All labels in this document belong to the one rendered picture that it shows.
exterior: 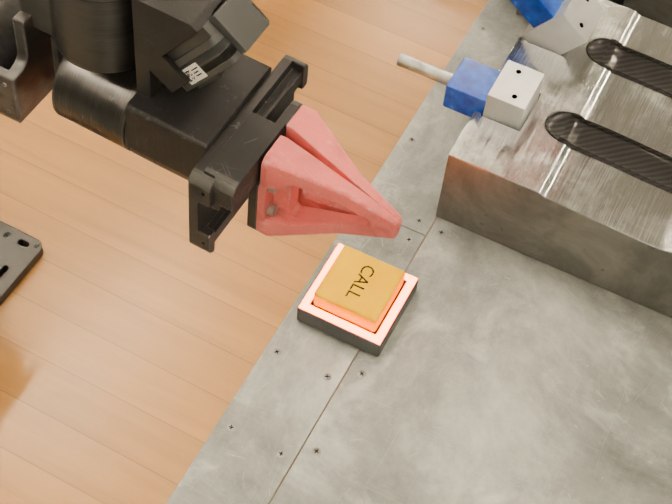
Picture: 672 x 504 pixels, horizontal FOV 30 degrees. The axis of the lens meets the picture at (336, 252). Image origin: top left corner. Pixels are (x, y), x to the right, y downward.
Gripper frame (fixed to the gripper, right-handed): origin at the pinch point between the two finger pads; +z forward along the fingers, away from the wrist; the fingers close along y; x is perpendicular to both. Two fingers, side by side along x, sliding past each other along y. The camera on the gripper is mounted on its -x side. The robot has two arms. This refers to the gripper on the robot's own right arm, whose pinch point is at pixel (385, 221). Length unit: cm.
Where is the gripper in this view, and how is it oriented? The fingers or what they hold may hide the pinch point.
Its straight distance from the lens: 67.1
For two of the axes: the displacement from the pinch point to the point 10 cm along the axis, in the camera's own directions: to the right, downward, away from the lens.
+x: -0.9, 5.5, 8.3
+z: 8.7, 4.4, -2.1
